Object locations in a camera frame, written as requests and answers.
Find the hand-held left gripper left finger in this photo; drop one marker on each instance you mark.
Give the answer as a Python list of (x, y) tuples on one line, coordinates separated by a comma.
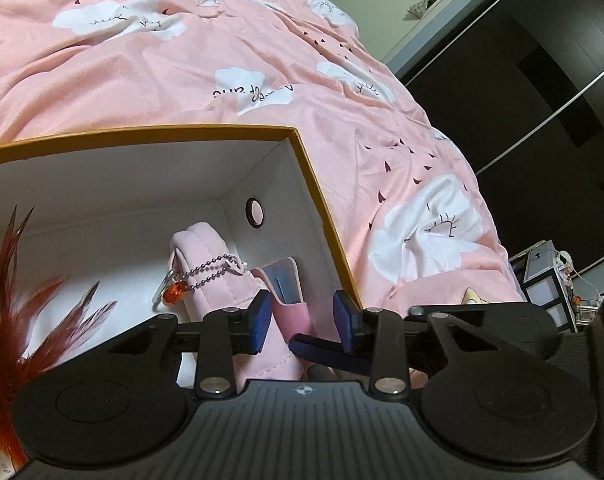
[(260, 322)]

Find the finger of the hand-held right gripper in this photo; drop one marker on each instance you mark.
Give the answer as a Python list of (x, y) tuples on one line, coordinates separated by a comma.
[(322, 353)]

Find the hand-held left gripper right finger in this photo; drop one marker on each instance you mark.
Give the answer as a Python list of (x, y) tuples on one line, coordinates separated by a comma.
[(342, 322)]

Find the pink card sleeve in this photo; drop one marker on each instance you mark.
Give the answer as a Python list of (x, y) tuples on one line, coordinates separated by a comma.
[(292, 305)]

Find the pink fabric pouch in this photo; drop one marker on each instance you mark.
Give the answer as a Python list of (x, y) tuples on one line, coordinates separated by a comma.
[(217, 300)]

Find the orange-rimmed white storage box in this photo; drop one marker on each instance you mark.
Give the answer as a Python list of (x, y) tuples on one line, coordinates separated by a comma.
[(132, 175)]

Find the small white drawer unit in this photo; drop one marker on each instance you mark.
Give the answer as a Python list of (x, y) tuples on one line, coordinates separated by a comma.
[(544, 285)]

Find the red-brown feather toy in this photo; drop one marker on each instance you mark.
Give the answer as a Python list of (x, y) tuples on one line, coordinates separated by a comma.
[(12, 340)]

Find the dark sliding-door wardrobe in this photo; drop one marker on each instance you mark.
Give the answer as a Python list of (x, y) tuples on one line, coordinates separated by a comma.
[(482, 110)]

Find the pink cloud-print blanket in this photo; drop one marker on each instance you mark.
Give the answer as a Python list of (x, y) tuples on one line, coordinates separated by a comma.
[(182, 60)]

